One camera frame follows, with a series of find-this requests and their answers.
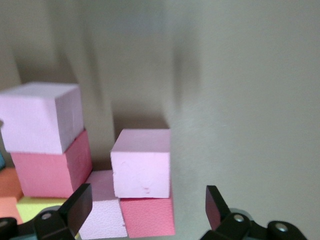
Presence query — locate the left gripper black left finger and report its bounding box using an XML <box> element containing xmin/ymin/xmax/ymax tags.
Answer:
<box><xmin>0</xmin><ymin>183</ymin><xmax>94</xmax><ymax>240</ymax></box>

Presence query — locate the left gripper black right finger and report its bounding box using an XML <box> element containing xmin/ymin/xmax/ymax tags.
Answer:
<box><xmin>199</xmin><ymin>184</ymin><xmax>307</xmax><ymax>240</ymax></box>

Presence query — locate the pink foam cube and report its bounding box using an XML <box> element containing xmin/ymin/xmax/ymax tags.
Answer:
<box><xmin>0</xmin><ymin>82</ymin><xmax>85</xmax><ymax>155</ymax></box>
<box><xmin>110</xmin><ymin>128</ymin><xmax>172</xmax><ymax>200</ymax></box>
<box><xmin>78</xmin><ymin>169</ymin><xmax>129</xmax><ymax>240</ymax></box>

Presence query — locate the yellow foam cube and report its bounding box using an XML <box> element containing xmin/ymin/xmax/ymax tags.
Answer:
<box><xmin>15</xmin><ymin>196</ymin><xmax>81</xmax><ymax>240</ymax></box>

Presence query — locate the red foam cube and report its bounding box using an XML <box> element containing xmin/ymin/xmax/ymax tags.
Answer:
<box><xmin>10</xmin><ymin>129</ymin><xmax>94</xmax><ymax>199</ymax></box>
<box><xmin>119</xmin><ymin>192</ymin><xmax>176</xmax><ymax>239</ymax></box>

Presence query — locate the orange foam cube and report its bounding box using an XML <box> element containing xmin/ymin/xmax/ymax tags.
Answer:
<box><xmin>0</xmin><ymin>166</ymin><xmax>25</xmax><ymax>225</ymax></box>

